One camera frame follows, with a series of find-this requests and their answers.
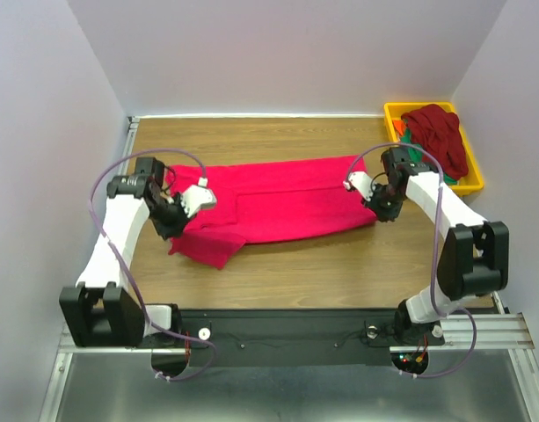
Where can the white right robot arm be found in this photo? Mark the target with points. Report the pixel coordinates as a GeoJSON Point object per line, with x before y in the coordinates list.
{"type": "Point", "coordinates": [470, 253]}

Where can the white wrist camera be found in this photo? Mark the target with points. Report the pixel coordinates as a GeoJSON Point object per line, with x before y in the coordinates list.
{"type": "Point", "coordinates": [361, 182]}
{"type": "Point", "coordinates": [198, 197]}

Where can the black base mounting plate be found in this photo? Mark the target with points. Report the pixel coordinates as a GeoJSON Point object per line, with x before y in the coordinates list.
{"type": "Point", "coordinates": [284, 337]}

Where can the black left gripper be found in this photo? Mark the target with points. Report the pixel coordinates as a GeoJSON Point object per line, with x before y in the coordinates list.
{"type": "Point", "coordinates": [176, 229]}

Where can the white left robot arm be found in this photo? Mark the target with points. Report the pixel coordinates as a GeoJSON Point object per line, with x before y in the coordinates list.
{"type": "Point", "coordinates": [99, 310]}

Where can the dark red t shirt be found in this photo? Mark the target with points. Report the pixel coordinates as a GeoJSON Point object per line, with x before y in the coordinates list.
{"type": "Point", "coordinates": [437, 132]}

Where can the aluminium right side rail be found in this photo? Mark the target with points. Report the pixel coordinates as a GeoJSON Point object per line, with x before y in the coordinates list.
{"type": "Point", "coordinates": [499, 304]}

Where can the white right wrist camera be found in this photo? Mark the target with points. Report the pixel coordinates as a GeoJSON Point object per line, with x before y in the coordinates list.
{"type": "Point", "coordinates": [361, 182]}

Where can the green t shirt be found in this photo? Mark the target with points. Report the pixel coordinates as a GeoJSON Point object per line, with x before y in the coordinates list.
{"type": "Point", "coordinates": [417, 155]}

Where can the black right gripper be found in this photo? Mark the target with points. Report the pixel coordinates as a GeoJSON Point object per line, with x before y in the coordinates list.
{"type": "Point", "coordinates": [381, 213]}

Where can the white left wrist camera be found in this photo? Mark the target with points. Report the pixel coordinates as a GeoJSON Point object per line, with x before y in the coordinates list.
{"type": "Point", "coordinates": [198, 197]}

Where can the pink t shirt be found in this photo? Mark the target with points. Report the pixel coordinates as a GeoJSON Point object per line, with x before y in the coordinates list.
{"type": "Point", "coordinates": [267, 203]}

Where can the yellow plastic bin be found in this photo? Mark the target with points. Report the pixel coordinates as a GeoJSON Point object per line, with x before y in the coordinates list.
{"type": "Point", "coordinates": [473, 182]}

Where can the orange t shirt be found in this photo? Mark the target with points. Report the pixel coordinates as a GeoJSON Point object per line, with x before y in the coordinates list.
{"type": "Point", "coordinates": [399, 126]}

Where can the aluminium front rail frame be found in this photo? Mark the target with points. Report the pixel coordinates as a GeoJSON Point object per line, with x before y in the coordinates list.
{"type": "Point", "coordinates": [484, 371]}

